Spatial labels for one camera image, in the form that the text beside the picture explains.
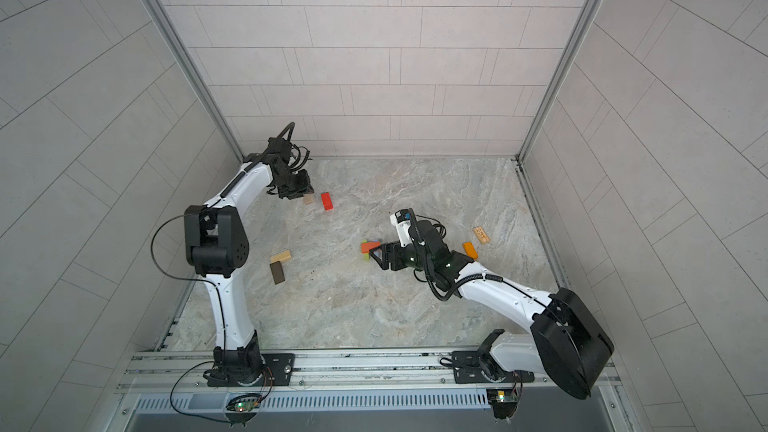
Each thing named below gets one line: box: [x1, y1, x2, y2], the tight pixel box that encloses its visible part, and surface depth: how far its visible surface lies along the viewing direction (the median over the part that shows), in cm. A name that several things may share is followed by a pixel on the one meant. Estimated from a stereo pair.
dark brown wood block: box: [270, 261, 285, 285], surface depth 88 cm
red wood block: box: [321, 192, 334, 211], surface depth 104 cm
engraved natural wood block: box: [473, 226, 490, 244], surface depth 96 cm
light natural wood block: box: [270, 250, 292, 263], surface depth 91 cm
